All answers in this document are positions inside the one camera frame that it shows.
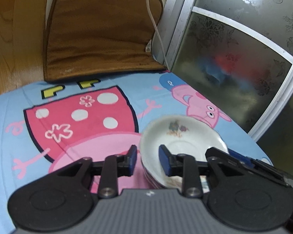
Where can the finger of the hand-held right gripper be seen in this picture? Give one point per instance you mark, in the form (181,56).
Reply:
(246,162)

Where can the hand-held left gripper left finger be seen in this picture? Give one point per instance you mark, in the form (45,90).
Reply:
(132,160)

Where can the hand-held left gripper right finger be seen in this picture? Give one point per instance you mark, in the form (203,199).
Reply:
(164,160)

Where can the floral white plate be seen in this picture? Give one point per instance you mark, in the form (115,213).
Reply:
(158,186)
(151,176)
(185,136)

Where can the frosted glass sliding door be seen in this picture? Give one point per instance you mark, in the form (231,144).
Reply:
(234,53)

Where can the white cushion tag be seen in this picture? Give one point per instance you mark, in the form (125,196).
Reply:
(148,45)

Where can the cartoon pig printed blanket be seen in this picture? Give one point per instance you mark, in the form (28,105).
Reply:
(14,107)

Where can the brown seat cushion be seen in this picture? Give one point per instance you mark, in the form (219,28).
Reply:
(100,29)

